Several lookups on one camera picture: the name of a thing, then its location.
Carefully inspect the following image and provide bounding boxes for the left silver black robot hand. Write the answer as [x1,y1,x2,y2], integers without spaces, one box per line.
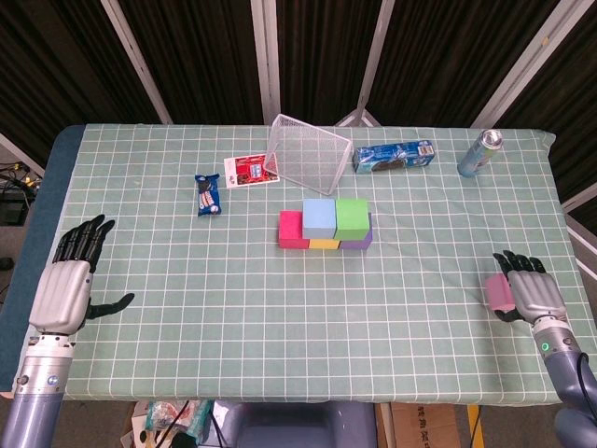
[28,214,136,335]

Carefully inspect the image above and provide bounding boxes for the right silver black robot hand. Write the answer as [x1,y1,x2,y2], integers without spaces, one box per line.
[492,250,568,326]

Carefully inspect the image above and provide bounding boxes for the pink foam cube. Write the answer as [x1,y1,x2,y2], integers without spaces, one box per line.
[483,273,517,312]

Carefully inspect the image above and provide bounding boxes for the purple foam cube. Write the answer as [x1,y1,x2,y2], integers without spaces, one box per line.
[338,212,374,251]

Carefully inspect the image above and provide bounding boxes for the green foam cube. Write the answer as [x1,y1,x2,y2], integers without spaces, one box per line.
[334,198,369,242]

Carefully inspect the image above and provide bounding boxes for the light blue foam cube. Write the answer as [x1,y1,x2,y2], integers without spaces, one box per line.
[301,199,337,240]

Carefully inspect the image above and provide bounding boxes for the crimson red foam cube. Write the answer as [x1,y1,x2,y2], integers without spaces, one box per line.
[278,210,312,251]

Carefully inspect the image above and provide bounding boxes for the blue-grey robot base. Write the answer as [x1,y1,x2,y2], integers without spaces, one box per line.
[202,399,378,448]

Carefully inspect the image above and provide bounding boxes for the black equipment box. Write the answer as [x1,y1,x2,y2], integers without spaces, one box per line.
[0,189,32,226]

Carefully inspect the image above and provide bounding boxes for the yellow upright bar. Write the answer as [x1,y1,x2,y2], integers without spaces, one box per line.
[467,404,481,448]

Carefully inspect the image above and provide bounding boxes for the tall light blue drink can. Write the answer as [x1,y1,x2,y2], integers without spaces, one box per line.
[456,129,505,178]

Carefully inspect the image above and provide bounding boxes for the pile of snack bags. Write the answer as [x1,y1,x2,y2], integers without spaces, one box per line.
[121,399,215,448]

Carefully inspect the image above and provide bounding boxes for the brown cardboard box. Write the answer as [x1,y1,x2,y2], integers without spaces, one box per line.
[389,401,470,448]

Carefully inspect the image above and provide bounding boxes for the small blue cookie packet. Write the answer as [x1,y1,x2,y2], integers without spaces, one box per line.
[193,174,223,217]

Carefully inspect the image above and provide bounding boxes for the blue cookie box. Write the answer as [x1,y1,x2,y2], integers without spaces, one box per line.
[352,139,437,175]

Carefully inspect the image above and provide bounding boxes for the white table leg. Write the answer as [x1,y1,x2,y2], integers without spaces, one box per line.
[376,401,392,448]

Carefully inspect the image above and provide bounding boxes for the green checked tablecloth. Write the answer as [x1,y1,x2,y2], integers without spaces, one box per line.
[26,121,597,407]

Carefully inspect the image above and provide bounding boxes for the red printed card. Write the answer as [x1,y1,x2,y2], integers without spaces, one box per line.
[223,153,280,189]

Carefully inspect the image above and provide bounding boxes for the dark pleated curtain backdrop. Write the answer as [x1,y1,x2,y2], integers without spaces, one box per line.
[0,0,597,220]

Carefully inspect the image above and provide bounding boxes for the white partition frame post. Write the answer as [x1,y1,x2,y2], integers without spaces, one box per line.
[561,181,597,214]
[334,0,397,128]
[250,0,282,125]
[100,0,174,125]
[469,0,587,128]
[0,132,47,177]
[566,218,597,276]

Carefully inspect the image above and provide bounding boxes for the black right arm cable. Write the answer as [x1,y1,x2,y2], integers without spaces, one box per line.
[576,352,594,414]

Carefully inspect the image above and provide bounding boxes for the tangled floor cables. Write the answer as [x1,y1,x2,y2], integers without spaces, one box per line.
[0,161,38,192]

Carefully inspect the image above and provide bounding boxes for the white wire mesh basket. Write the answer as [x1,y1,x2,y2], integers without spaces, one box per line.
[262,113,354,197]

